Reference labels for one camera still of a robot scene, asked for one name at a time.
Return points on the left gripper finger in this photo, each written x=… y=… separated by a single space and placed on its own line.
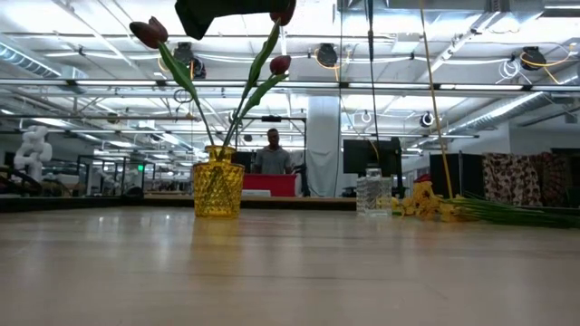
x=204 y=11

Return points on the red artificial tulip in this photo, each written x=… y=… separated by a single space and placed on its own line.
x=149 y=32
x=263 y=54
x=280 y=64

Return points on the yellow glass vase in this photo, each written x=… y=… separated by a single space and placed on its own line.
x=219 y=190

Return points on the clear glass vase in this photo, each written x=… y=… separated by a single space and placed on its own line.
x=374 y=192

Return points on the person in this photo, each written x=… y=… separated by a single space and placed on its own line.
x=273 y=160

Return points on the red box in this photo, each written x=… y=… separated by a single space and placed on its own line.
x=269 y=185

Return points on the black monitor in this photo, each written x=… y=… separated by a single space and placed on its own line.
x=362 y=156

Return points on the black partition panel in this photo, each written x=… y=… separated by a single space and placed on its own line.
x=471 y=172

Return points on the brown floral patterned cloth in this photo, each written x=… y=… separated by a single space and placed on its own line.
x=512 y=174

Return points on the black aluminium table frame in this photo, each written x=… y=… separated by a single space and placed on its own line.
x=90 y=203

